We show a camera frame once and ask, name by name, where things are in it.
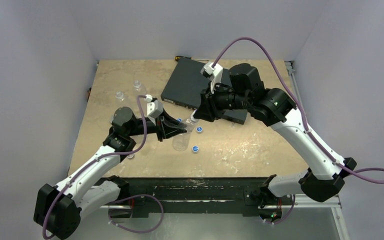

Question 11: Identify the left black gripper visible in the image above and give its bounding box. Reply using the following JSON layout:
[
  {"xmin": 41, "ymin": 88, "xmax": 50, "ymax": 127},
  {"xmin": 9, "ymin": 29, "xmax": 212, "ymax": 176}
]
[{"xmin": 127, "ymin": 107, "xmax": 186, "ymax": 141}]

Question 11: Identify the clear plastic bottle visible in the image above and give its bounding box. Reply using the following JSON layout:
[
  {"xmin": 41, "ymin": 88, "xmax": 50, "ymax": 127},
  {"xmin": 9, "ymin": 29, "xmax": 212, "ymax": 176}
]
[
  {"xmin": 172, "ymin": 117, "xmax": 197, "ymax": 152},
  {"xmin": 115, "ymin": 91, "xmax": 126, "ymax": 104},
  {"xmin": 132, "ymin": 80, "xmax": 147, "ymax": 97}
]

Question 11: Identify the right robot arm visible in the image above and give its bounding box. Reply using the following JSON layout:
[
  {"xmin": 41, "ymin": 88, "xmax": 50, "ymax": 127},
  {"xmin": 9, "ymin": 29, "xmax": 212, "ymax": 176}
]
[{"xmin": 193, "ymin": 62, "xmax": 357, "ymax": 204}]

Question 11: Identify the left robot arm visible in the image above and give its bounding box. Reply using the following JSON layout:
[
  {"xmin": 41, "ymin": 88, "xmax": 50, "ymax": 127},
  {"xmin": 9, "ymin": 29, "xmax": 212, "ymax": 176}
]
[{"xmin": 33, "ymin": 107, "xmax": 187, "ymax": 240}]

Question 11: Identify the black flat electronics box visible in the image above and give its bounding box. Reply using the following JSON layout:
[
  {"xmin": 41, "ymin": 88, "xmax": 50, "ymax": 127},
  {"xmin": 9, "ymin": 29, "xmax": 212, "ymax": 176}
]
[{"xmin": 160, "ymin": 56, "xmax": 249, "ymax": 125}]

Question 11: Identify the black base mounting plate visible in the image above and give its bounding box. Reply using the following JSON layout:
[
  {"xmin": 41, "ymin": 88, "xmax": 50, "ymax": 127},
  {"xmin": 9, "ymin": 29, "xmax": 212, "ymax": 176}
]
[{"xmin": 95, "ymin": 175, "xmax": 293, "ymax": 218}]

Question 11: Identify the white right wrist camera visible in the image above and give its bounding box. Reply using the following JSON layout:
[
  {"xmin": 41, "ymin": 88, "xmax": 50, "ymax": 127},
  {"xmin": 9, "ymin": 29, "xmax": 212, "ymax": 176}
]
[{"xmin": 200, "ymin": 62, "xmax": 224, "ymax": 94}]

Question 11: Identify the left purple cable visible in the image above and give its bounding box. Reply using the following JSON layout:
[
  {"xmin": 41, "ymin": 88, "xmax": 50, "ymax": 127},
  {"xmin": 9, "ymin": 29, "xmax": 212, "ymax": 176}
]
[{"xmin": 41, "ymin": 95, "xmax": 164, "ymax": 239}]

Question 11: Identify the purple cable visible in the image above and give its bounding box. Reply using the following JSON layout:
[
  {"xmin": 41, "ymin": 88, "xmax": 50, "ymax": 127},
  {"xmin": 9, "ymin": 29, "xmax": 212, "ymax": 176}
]
[
  {"xmin": 41, "ymin": 95, "xmax": 164, "ymax": 239},
  {"xmin": 213, "ymin": 36, "xmax": 384, "ymax": 226}
]

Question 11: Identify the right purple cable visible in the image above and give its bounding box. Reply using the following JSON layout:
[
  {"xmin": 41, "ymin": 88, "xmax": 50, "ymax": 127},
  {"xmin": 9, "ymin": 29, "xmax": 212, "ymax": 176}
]
[{"xmin": 213, "ymin": 36, "xmax": 384, "ymax": 226}]

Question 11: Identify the aluminium frame rail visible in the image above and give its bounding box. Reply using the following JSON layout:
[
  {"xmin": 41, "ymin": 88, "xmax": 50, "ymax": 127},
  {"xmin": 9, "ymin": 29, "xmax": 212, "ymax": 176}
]
[{"xmin": 291, "ymin": 193, "xmax": 342, "ymax": 209}]

